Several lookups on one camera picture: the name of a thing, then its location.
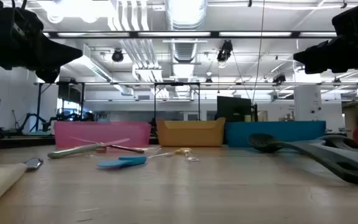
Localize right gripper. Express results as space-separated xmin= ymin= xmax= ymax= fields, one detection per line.
xmin=293 ymin=27 xmax=358 ymax=75

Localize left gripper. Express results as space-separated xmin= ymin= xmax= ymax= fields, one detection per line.
xmin=0 ymin=8 xmax=84 ymax=84

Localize grey-blue silicone spoon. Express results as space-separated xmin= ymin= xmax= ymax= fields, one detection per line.
xmin=317 ymin=134 xmax=358 ymax=156

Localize pink blade knife silver handle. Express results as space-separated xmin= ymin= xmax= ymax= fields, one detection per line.
xmin=47 ymin=138 xmax=131 ymax=160

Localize black slotted spoon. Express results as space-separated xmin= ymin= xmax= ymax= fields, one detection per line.
xmin=247 ymin=133 xmax=358 ymax=186

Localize blue spatula clear handle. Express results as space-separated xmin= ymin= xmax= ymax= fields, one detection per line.
xmin=96 ymin=150 xmax=181 ymax=170

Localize yellow spatula clear handle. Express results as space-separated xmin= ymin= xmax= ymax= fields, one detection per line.
xmin=173 ymin=147 xmax=200 ymax=164

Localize white pillar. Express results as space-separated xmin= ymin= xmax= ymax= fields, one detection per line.
xmin=293 ymin=85 xmax=323 ymax=122

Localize black ceiling spotlight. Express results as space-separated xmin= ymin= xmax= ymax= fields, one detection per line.
xmin=216 ymin=39 xmax=234 ymax=63
xmin=272 ymin=73 xmax=287 ymax=85
xmin=111 ymin=48 xmax=125 ymax=63

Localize background robot arms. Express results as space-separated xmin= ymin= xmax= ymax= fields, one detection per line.
xmin=11 ymin=110 xmax=86 ymax=133

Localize blue plastic bin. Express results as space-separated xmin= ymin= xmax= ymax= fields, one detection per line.
xmin=224 ymin=120 xmax=327 ymax=148

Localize black rig bar with lights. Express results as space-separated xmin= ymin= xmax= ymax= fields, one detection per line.
xmin=42 ymin=30 xmax=338 ymax=40

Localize pink plastic bin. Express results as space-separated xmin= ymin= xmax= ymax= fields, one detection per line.
xmin=53 ymin=121 xmax=152 ymax=149

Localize black background workbench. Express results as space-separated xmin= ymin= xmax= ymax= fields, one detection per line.
xmin=0 ymin=134 xmax=56 ymax=151

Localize black background monitor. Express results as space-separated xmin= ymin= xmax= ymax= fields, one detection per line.
xmin=216 ymin=95 xmax=254 ymax=123

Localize orange plastic bin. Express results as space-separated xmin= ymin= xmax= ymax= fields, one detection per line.
xmin=156 ymin=117 xmax=226 ymax=147

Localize black background station frame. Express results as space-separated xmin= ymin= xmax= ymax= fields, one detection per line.
xmin=34 ymin=80 xmax=202 ymax=131

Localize silver ventilation duct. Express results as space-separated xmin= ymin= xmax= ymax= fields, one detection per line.
xmin=165 ymin=0 xmax=208 ymax=100

